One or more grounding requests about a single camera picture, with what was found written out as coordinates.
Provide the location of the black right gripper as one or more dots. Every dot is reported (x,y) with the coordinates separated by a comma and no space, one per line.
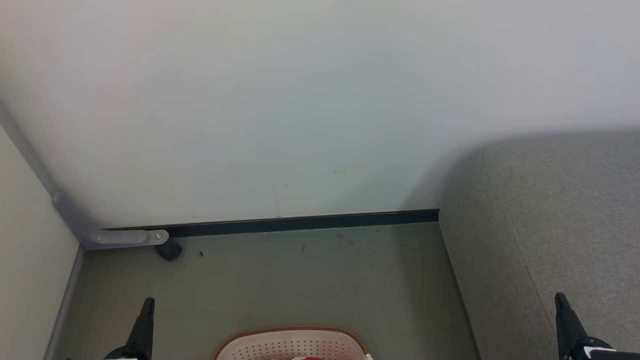
(600,354)

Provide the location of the black baseboard strip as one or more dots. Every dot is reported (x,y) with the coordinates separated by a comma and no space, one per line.
(300,222)

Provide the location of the black caster wheel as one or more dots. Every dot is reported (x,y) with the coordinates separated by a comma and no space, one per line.
(169,250)

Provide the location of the grey fabric sofa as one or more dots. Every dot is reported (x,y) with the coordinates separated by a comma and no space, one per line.
(550,225)

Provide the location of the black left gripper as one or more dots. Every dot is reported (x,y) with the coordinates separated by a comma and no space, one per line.
(125,355)

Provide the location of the grey metal partition foot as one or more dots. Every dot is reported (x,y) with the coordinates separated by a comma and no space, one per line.
(110,237)

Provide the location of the grey wall skirting strip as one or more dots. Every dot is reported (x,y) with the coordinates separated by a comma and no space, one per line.
(62,310)

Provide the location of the cream perforated laundry basket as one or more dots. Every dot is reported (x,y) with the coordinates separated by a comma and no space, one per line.
(280,347)

